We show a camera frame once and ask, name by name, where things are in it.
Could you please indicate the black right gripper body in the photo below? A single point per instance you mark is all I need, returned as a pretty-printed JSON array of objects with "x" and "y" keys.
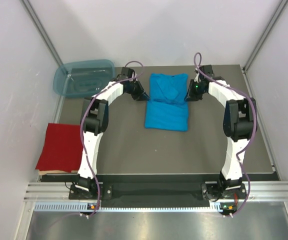
[{"x": 195, "y": 92}]

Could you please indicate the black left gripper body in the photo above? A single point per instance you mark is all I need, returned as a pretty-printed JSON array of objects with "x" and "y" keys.
[{"x": 135, "y": 90}]

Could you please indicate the blue t shirt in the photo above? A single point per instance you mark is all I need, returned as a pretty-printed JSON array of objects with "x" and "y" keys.
[{"x": 167, "y": 108}]

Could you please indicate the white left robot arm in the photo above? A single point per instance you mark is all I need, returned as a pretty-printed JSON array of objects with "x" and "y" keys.
[{"x": 95, "y": 121}]

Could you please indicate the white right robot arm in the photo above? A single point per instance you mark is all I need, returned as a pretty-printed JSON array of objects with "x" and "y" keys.
[{"x": 239, "y": 121}]

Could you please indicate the teal plastic basin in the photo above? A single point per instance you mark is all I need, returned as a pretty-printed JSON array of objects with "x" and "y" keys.
[{"x": 83, "y": 78}]

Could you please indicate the red folded t shirt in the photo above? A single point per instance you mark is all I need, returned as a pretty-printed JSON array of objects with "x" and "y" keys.
[{"x": 62, "y": 148}]

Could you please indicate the beige folded t shirt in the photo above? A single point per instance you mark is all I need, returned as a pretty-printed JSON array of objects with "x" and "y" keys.
[{"x": 56, "y": 172}]

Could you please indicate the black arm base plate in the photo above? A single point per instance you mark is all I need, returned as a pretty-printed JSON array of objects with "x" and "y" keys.
[{"x": 192, "y": 186}]

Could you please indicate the right aluminium corner post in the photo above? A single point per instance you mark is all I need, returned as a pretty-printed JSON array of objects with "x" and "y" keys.
[{"x": 282, "y": 5}]

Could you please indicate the aluminium corner post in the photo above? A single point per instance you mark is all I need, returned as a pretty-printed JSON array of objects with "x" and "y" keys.
[
  {"x": 41, "y": 30},
  {"x": 282, "y": 5}
]

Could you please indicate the left aluminium corner post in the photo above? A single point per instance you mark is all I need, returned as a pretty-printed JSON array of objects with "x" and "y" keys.
[{"x": 41, "y": 30}]

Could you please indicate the aluminium frame rail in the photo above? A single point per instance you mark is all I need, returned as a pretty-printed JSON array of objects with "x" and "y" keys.
[{"x": 46, "y": 191}]

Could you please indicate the grey slotted cable duct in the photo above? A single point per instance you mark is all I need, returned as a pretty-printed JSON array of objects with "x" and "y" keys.
[{"x": 88, "y": 207}]

